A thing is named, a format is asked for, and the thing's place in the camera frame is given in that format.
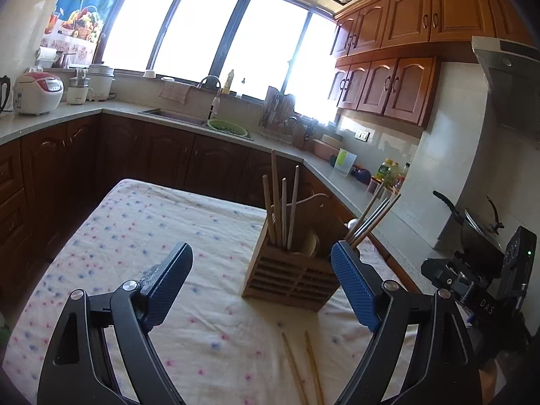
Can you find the dark wooden base cabinets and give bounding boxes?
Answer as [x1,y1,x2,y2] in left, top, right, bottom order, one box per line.
[0,114,359,271]

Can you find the wooden wall cabinet row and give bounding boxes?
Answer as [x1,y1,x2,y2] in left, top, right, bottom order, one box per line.
[329,57,441,129]
[330,0,524,60]

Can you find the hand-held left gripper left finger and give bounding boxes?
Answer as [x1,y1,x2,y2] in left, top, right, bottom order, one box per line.
[37,241,194,405]

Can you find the pink lidded container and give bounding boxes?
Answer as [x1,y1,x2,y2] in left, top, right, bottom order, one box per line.
[312,134,344,161]

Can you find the metal chopstick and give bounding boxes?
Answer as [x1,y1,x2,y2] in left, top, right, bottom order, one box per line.
[349,197,391,245]
[344,182,385,242]

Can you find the black wok with lid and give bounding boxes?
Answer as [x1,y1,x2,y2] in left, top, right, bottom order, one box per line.
[432,190,507,268]

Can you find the steel range hood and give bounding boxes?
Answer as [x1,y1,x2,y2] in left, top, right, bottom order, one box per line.
[471,36,540,150]

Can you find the kitchen sink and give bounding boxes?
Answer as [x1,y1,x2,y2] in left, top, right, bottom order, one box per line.
[138,107,256,141]

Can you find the green measuring cup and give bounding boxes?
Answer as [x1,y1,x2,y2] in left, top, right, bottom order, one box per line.
[333,148,358,177]

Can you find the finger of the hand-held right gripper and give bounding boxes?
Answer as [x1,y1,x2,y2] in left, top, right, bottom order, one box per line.
[421,253,468,304]

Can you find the kitchen faucet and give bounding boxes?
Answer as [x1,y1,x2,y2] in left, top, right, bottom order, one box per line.
[197,75,223,121]

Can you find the kitchen tool jar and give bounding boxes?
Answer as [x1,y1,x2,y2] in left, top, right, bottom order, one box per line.
[293,115,319,150]

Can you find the white electric steamer pot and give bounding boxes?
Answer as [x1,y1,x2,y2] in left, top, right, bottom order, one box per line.
[86,63,116,102]

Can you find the large kitchen window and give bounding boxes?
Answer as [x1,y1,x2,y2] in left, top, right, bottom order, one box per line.
[101,0,349,125]

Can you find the floral tablecloth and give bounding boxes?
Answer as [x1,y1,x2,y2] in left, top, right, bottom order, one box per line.
[2,178,423,405]

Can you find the pale wooden rice paddle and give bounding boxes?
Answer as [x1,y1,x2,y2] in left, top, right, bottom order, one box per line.
[301,232,320,257]

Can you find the wooden cutting board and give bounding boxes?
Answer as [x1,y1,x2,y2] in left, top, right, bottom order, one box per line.
[265,85,296,112]

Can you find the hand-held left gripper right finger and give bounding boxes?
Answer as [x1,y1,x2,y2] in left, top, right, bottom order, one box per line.
[330,240,484,405]

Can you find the wooden utensil holder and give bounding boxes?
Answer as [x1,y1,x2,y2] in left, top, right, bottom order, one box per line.
[241,192,342,313]

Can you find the green colander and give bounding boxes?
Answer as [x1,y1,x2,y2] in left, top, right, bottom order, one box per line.
[207,119,249,138]

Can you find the white and red rice cooker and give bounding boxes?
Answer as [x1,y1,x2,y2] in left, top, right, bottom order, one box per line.
[12,72,65,115]

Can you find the wire dish rack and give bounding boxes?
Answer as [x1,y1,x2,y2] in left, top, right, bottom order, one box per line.
[259,107,298,144]

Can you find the small white juicer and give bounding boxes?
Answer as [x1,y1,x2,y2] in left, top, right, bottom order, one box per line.
[66,69,94,105]

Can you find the row of seasoning jars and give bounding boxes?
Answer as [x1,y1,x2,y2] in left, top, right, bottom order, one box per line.
[369,177,401,201]

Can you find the checkered dish cloth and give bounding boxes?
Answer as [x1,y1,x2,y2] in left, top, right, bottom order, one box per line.
[159,80,188,104]

